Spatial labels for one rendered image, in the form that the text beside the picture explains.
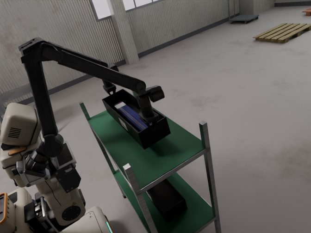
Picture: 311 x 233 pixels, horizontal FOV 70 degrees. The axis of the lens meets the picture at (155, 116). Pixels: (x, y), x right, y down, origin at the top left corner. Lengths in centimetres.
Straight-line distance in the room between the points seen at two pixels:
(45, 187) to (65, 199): 12
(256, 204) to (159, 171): 120
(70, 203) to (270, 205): 153
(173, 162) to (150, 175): 13
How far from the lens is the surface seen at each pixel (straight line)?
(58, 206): 141
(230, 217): 205
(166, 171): 110
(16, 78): 572
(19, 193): 170
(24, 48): 129
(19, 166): 109
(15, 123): 114
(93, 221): 196
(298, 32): 581
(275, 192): 222
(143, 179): 110
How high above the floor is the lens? 173
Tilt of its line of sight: 31 degrees down
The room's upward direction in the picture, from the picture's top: 16 degrees counter-clockwise
